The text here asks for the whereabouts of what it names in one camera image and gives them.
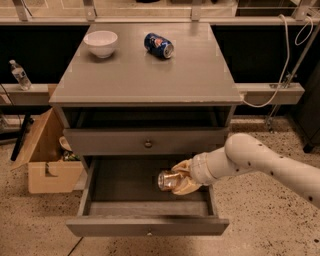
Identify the grey wooden drawer cabinet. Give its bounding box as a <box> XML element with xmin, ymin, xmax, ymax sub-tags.
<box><xmin>49</xmin><ymin>22</ymin><xmax>244</xmax><ymax>238</ymax></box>

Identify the white cable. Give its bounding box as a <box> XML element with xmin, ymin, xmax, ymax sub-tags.
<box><xmin>242</xmin><ymin>14</ymin><xmax>315</xmax><ymax>109</ymax></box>

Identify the grey wall ledge rail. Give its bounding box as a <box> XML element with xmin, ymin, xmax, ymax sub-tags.
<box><xmin>0</xmin><ymin>83</ymin><xmax>305</xmax><ymax>106</ymax></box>

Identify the closed grey upper drawer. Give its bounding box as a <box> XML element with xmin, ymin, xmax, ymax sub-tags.
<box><xmin>64</xmin><ymin>128</ymin><xmax>228</xmax><ymax>156</ymax></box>

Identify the open cardboard box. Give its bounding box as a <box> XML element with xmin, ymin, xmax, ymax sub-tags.
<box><xmin>11</xmin><ymin>108</ymin><xmax>87</xmax><ymax>194</ymax></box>

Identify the open grey middle drawer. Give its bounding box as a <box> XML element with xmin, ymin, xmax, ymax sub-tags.
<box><xmin>66</xmin><ymin>156</ymin><xmax>229</xmax><ymax>237</ymax></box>

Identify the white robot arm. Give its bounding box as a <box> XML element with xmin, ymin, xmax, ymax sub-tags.
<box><xmin>172</xmin><ymin>133</ymin><xmax>320</xmax><ymax>208</ymax></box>

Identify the white ceramic bowl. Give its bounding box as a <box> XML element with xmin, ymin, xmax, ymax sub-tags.
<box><xmin>83</xmin><ymin>30</ymin><xmax>118</xmax><ymax>58</ymax></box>

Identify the clear plastic water bottle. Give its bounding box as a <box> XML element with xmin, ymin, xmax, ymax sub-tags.
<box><xmin>9</xmin><ymin>60</ymin><xmax>31</xmax><ymax>91</ymax></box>

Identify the blue pepsi can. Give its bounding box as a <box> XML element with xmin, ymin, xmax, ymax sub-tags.
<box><xmin>144</xmin><ymin>33</ymin><xmax>174</xmax><ymax>59</ymax></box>

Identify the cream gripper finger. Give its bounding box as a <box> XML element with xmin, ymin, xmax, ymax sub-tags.
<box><xmin>171</xmin><ymin>159</ymin><xmax>191</xmax><ymax>173</ymax></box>
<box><xmin>172</xmin><ymin>177</ymin><xmax>201</xmax><ymax>195</ymax></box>

